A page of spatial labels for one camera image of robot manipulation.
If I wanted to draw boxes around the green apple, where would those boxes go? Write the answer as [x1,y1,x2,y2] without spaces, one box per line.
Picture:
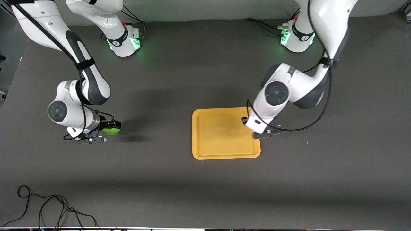
[103,126,122,136]

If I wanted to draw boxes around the orange plastic tray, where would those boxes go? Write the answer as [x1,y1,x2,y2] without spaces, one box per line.
[192,107,261,160]

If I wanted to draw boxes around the dark grey table mat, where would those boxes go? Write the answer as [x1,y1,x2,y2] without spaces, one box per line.
[0,13,411,230]

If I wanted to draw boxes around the black left arm wrist cable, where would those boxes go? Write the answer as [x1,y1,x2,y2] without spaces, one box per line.
[246,0,333,132]

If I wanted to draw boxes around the black arm wrist cable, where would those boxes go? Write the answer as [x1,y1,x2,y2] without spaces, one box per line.
[246,0,333,132]
[10,0,115,141]

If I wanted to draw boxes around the loose thin black cable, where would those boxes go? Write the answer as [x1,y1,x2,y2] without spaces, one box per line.
[0,185,99,230]

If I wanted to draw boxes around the black right arm base cables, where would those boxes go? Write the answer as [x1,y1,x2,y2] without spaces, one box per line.
[101,6,147,41]

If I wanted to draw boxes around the black arm base cables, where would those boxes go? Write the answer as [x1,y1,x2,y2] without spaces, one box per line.
[243,7,301,36]
[101,6,147,41]

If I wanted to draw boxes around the black left arm base cables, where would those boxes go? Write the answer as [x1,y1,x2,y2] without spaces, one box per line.
[243,7,301,36]

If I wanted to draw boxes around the black right arm wrist cable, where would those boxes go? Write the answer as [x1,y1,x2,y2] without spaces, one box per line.
[10,0,115,141]

